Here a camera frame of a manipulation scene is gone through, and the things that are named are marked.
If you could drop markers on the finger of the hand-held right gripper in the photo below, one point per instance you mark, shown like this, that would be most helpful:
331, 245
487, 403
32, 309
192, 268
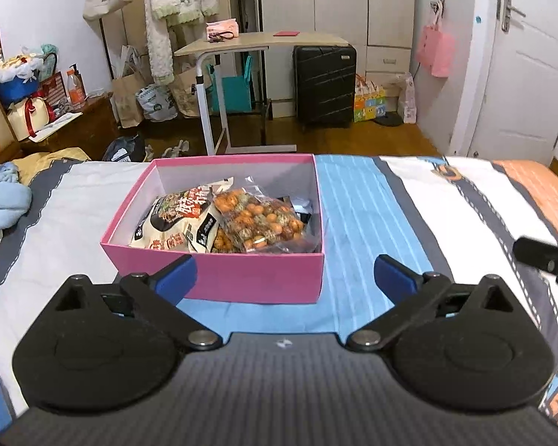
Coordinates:
539, 251

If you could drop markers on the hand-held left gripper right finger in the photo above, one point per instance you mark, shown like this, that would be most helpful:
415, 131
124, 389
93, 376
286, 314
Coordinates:
395, 276

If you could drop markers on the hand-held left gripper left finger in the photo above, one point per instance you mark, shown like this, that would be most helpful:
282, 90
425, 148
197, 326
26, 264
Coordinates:
176, 274

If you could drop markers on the beige snack bag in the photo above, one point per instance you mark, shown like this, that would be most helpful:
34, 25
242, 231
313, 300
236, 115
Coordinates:
172, 227

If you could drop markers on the pink cardboard box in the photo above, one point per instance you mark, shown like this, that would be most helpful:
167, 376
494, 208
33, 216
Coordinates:
242, 278

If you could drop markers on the large speckled nut bag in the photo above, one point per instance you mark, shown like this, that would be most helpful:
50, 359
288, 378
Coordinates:
255, 223

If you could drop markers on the pale slipper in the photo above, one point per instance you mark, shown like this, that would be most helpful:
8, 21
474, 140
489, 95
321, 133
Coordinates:
176, 148

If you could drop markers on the dark floor bag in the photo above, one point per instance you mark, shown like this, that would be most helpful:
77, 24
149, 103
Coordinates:
123, 148

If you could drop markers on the white door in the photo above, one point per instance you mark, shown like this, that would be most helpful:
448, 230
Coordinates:
530, 79

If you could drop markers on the black round floor disc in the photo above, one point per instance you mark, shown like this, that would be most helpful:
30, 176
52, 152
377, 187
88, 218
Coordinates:
388, 120

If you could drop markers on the yellow cloth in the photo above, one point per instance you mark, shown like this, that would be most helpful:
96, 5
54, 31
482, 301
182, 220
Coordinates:
51, 162

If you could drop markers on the white printed plastic bag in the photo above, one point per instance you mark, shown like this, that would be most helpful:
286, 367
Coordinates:
157, 104

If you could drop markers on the dark wooden nightstand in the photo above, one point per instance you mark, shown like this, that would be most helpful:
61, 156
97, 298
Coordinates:
88, 125

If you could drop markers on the colourful gift bag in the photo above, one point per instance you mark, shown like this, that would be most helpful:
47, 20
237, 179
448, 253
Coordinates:
369, 104

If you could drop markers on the white standing packet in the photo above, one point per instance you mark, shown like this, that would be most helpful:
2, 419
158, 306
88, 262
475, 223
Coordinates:
407, 102

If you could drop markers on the brown paper bag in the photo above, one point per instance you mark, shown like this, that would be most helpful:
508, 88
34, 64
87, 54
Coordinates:
125, 97
186, 95

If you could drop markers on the light blue blanket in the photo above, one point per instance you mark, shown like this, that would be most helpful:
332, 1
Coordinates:
2, 199

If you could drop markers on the white papers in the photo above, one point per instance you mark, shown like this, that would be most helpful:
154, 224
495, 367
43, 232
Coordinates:
58, 125

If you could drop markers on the teal shopping bag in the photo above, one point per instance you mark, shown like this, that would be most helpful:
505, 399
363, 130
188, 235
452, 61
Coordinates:
235, 93

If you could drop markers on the black suitcase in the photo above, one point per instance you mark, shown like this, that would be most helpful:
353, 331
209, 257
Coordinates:
325, 83

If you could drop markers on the orange bottle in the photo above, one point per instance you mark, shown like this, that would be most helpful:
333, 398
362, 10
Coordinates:
76, 90

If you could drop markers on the white red-ribbon gift bag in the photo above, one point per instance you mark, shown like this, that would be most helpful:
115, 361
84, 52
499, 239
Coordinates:
30, 118

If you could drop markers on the pink gift bag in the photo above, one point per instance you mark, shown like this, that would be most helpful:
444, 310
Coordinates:
436, 51

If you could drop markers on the red gift bag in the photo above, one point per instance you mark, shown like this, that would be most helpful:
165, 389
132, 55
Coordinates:
53, 90

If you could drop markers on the key bunch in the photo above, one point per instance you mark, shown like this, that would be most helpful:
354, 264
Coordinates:
223, 37

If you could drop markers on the blue flower bouquet box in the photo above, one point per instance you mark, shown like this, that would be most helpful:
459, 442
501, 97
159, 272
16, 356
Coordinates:
16, 83

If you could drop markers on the pink notebook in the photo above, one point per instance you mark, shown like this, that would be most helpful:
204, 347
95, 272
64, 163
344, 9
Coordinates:
287, 34

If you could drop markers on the white fluffy garment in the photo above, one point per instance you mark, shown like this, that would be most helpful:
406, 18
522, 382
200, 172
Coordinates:
176, 4

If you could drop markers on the white wardrobe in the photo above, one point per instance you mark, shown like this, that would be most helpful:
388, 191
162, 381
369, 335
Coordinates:
339, 0

